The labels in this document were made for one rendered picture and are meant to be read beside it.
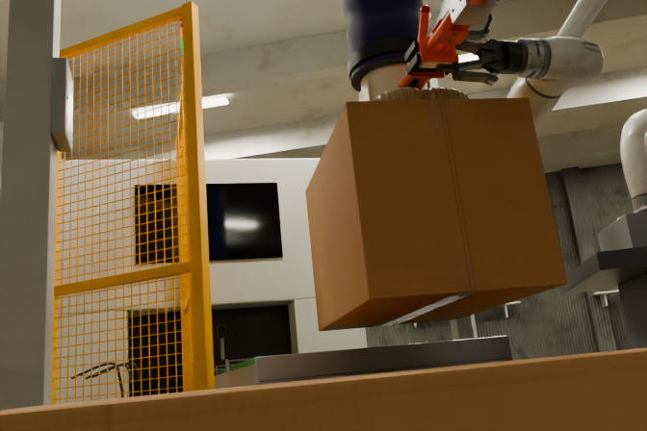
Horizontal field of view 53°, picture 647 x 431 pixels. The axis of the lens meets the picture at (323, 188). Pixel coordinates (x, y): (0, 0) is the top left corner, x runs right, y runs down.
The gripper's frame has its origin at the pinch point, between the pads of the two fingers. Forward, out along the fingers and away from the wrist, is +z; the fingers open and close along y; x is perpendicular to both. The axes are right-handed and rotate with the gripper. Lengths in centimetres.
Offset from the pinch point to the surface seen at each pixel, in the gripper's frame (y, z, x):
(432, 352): 62, -11, 48
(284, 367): 62, 29, 48
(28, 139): -24, 103, 115
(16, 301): 33, 105, 115
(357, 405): 68, 48, -79
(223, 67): -259, -11, 504
